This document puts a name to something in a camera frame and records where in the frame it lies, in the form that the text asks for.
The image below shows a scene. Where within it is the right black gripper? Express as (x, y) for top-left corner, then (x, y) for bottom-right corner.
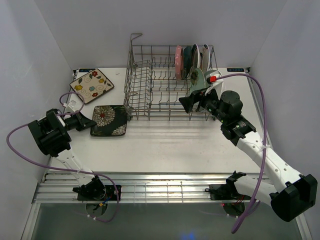
(178, 84), (227, 124)

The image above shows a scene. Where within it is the mint green flower plate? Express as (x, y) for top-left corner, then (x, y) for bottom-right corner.
(189, 67), (206, 95)

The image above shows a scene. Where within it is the dark square floral plate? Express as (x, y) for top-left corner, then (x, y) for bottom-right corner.
(90, 105), (129, 137)

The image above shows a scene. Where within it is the white oval plate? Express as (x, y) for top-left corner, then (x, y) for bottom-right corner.
(204, 70), (225, 97)

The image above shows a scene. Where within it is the dark teal square plate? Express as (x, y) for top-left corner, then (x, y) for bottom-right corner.
(182, 45), (192, 80)

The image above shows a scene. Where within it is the pink polka dot plate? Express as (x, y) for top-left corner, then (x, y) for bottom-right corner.
(174, 45), (184, 80)

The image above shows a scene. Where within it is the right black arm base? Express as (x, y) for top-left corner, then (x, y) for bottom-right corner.
(204, 171), (251, 200)

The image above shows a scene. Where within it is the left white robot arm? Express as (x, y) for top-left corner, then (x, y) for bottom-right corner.
(27, 108), (106, 200)

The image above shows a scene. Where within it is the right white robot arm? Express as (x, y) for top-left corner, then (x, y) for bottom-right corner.
(179, 89), (318, 222)

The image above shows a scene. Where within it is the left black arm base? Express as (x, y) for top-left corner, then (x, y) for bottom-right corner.
(72, 175), (117, 202)

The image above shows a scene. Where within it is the cream square floral plate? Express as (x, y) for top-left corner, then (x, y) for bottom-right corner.
(70, 68), (115, 105)

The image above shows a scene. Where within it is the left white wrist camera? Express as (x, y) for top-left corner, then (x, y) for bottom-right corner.
(62, 100), (77, 115)

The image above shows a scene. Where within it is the grey wire dish rack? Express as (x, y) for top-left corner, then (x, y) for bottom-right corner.
(123, 33), (209, 121)

